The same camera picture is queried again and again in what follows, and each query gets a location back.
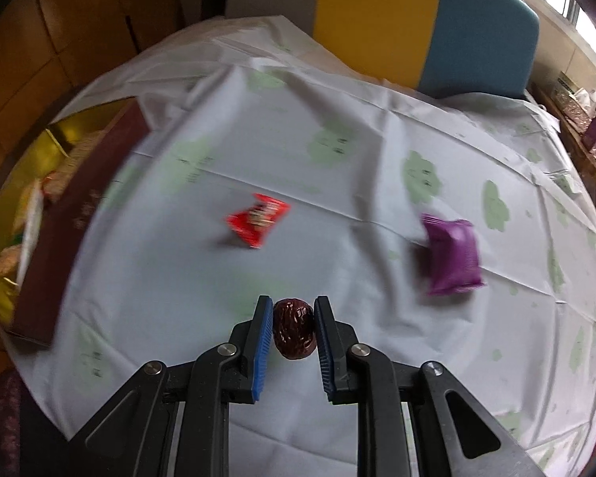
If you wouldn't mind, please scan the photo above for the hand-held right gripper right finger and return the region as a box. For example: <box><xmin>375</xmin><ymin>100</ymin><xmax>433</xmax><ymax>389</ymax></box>
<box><xmin>313</xmin><ymin>295</ymin><xmax>547</xmax><ymax>477</ymax></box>

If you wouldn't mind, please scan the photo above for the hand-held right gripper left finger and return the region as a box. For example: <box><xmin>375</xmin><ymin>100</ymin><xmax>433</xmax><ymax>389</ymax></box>
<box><xmin>67</xmin><ymin>295</ymin><xmax>275</xmax><ymax>477</ymax></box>

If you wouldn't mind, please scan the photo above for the red date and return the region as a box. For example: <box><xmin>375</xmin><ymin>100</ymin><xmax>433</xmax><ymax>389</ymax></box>
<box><xmin>272</xmin><ymin>298</ymin><xmax>317</xmax><ymax>359</ymax></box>

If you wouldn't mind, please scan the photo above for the small red candy packet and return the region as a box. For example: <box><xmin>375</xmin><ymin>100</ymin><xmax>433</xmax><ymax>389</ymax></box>
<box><xmin>226</xmin><ymin>193</ymin><xmax>291</xmax><ymax>249</ymax></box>

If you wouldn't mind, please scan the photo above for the purple snack packet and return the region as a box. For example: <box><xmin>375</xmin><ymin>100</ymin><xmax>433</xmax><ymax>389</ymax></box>
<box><xmin>420</xmin><ymin>213</ymin><xmax>486</xmax><ymax>296</ymax></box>

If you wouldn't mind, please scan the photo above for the gold tin box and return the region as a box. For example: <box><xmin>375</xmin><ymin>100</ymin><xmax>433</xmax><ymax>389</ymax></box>
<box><xmin>0</xmin><ymin>97</ymin><xmax>152</xmax><ymax>349</ymax></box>

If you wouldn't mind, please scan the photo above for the long white sachet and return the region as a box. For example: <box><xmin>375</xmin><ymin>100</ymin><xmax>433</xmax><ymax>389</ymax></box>
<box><xmin>15</xmin><ymin>179</ymin><xmax>45</xmax><ymax>284</ymax></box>

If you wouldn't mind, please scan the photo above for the white tablecloth with green print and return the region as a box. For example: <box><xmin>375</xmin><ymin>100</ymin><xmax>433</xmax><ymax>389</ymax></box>
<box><xmin>2</xmin><ymin>15</ymin><xmax>596</xmax><ymax>477</ymax></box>

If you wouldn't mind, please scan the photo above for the dark red patterned cloth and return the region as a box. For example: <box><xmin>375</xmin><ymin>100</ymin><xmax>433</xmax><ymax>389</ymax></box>
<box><xmin>0</xmin><ymin>372</ymin><xmax>25</xmax><ymax>477</ymax></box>

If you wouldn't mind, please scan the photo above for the floral box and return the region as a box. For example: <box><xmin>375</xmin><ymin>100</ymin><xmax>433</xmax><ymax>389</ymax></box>
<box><xmin>559</xmin><ymin>94</ymin><xmax>596</xmax><ymax>132</ymax></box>

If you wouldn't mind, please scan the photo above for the grey yellow blue chair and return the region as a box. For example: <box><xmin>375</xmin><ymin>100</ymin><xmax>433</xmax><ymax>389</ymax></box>
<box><xmin>223</xmin><ymin>0</ymin><xmax>540</xmax><ymax>100</ymax></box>

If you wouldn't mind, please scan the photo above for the window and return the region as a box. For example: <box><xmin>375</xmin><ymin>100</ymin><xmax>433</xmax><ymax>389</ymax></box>
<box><xmin>487</xmin><ymin>0</ymin><xmax>596</xmax><ymax>75</ymax></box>

